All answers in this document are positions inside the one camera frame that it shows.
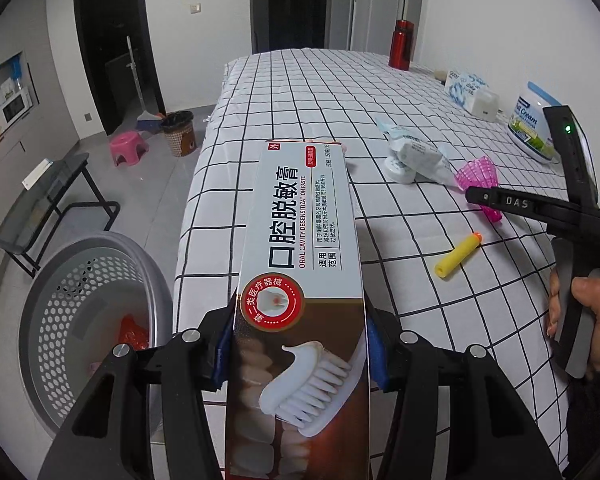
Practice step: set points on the white squeeze tube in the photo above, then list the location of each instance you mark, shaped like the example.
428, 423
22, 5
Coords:
420, 152

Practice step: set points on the white plastic box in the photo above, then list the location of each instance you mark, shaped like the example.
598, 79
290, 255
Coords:
486, 105

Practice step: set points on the black door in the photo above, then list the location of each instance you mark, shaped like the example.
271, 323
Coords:
110, 35
300, 5

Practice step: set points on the blue and white tissue pack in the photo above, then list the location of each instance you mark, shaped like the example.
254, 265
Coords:
462, 87

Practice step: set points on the grey perforated laundry basket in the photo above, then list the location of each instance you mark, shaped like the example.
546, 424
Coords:
70, 310

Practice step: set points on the grey cabinet unit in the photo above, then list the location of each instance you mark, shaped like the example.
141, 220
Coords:
30, 25

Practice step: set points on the red plastic bag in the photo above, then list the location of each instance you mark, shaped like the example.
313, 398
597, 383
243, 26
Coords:
132, 335

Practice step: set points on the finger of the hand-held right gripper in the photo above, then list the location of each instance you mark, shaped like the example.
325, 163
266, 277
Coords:
482, 196

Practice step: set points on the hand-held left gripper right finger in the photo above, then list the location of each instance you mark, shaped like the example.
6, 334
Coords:
377, 355

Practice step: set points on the pink plastic stool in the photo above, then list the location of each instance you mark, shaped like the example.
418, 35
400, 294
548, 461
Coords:
127, 146

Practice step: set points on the blue water bottle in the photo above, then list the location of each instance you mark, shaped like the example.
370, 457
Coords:
15, 70

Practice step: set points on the red and white toothpaste box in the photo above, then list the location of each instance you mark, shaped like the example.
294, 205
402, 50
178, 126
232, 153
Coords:
300, 260

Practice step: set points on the wall light switch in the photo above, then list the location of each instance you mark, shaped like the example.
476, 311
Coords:
195, 8

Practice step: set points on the white microwave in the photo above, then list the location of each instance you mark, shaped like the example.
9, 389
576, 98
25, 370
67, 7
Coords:
15, 106

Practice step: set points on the white paper pad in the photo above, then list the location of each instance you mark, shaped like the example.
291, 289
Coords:
36, 174

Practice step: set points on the black glass side table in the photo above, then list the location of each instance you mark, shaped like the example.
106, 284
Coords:
45, 200

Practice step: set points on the red thermos bottle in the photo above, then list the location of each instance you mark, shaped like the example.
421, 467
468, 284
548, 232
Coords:
401, 45

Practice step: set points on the pink plastic shuttlecock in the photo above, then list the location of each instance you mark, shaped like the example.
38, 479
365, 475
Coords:
477, 175

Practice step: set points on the brown waste bin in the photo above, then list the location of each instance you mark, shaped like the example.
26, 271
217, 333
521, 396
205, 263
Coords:
180, 135

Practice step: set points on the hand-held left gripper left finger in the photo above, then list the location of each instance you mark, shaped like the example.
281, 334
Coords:
145, 410

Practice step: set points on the yellow foam dart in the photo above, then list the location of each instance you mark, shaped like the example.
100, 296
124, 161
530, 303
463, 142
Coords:
452, 260

